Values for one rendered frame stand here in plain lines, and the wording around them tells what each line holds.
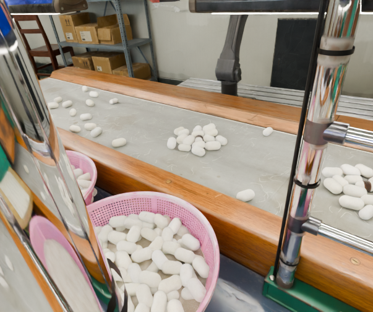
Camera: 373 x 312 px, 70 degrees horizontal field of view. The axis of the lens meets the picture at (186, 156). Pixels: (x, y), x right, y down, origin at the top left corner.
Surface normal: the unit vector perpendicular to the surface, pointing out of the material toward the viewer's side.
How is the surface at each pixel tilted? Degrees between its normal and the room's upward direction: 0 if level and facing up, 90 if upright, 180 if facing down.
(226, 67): 60
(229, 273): 0
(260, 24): 90
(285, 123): 45
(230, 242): 90
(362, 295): 90
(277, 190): 0
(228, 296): 0
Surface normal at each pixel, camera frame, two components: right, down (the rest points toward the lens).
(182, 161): -0.07, -0.83
